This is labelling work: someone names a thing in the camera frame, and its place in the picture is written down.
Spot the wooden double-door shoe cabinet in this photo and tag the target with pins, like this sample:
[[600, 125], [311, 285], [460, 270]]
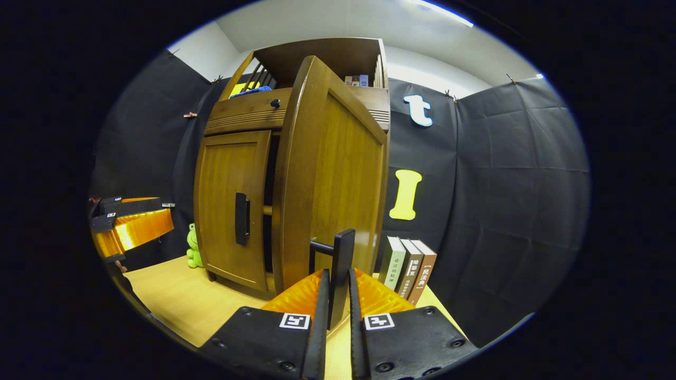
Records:
[[343, 53]]

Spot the wooden cabinet drawer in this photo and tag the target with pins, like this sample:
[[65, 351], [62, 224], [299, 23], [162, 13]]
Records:
[[243, 111]]

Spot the brown standing book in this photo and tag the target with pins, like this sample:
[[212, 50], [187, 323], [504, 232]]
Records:
[[423, 277]]

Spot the wooden inner shelf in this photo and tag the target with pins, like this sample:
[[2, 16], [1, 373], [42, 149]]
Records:
[[267, 210]]

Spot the blue cloth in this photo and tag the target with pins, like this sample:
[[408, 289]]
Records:
[[253, 91]]

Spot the grey standing book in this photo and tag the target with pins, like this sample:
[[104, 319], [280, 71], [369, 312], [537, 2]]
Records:
[[411, 274]]

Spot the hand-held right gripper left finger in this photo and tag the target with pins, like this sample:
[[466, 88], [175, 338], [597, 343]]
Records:
[[318, 338]]

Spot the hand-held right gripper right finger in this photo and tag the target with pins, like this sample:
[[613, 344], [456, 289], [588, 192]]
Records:
[[358, 343]]

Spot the large ceiling light panel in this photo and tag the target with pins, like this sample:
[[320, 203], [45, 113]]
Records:
[[443, 13]]

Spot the wooden shoe cabinet door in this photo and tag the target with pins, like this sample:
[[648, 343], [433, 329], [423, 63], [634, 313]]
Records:
[[222, 195], [338, 184]]

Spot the green frog plush toy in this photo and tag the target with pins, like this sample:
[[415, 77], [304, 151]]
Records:
[[194, 248]]

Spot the olive standing book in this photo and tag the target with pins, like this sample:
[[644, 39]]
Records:
[[392, 264]]

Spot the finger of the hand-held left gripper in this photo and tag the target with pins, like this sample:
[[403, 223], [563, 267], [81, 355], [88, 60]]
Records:
[[132, 207], [137, 229]]

